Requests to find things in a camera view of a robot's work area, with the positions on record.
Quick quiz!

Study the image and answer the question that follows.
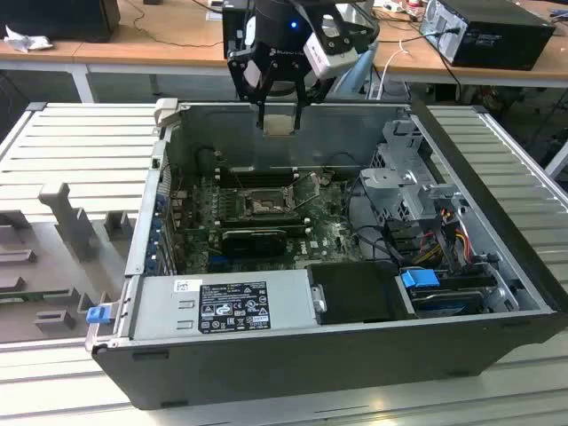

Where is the small black upright box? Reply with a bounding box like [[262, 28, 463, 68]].
[[222, 7, 256, 60]]

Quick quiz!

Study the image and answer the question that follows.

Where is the yellow red wire bundle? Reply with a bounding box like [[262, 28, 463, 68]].
[[415, 221, 473, 268]]

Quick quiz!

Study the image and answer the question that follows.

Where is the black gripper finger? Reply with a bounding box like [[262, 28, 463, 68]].
[[291, 65, 333, 133], [227, 47, 275, 130]]

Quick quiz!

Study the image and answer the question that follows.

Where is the hard disk in blue carrier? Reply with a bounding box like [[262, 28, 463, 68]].
[[398, 267, 487, 319]]

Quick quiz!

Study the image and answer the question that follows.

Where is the grey case release handle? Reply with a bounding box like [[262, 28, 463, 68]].
[[152, 98, 182, 130]]

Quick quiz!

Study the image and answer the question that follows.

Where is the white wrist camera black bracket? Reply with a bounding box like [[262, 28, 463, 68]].
[[303, 4, 381, 81]]

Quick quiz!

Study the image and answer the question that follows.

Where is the crumpled white paper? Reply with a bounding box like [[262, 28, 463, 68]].
[[4, 23, 55, 54]]

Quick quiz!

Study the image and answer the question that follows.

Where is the black looped cable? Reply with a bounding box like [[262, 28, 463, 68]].
[[348, 176, 403, 264]]

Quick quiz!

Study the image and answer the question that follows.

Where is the CPU socket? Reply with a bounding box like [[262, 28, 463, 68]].
[[237, 187, 296, 219]]

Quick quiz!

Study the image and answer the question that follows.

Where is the black graphics card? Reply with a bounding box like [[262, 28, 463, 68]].
[[220, 227, 288, 257]]

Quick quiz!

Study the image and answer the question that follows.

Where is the white cable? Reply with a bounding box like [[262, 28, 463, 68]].
[[367, 38, 410, 99]]

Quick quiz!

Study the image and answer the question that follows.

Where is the small CPU plate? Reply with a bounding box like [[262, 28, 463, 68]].
[[263, 114, 296, 136]]

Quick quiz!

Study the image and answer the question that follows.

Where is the green motherboard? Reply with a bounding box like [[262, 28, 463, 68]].
[[170, 170, 370, 275]]

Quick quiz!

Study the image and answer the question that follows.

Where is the grey parts rack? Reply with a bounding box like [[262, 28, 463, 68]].
[[0, 180, 139, 345]]

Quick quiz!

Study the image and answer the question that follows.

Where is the silver metal drive cage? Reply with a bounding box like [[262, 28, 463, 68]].
[[358, 117, 468, 223]]

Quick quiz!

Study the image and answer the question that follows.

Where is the wooden desk white frame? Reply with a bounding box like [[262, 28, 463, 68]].
[[0, 0, 126, 106], [72, 0, 568, 107]]

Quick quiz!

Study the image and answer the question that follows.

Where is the black plastic air shroud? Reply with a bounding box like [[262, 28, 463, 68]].
[[305, 260, 419, 326]]

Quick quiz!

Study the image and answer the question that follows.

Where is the metal socket cover frame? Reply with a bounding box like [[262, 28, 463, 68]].
[[288, 170, 324, 210]]

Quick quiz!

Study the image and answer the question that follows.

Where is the large black box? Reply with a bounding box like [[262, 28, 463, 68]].
[[0, 0, 122, 43]]

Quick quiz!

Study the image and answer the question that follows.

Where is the grey power supply with label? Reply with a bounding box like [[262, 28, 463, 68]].
[[130, 267, 328, 342]]

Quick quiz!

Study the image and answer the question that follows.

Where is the thin black desk cable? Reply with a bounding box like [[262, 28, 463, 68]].
[[130, 0, 225, 48]]

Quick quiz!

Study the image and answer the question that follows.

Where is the green RAM stick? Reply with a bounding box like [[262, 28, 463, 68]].
[[0, 289, 73, 300]]

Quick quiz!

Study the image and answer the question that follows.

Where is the black desktop computer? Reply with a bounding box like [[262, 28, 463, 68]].
[[418, 0, 557, 72]]

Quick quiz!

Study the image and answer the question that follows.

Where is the black open PC case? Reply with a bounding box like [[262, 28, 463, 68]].
[[83, 98, 562, 412]]

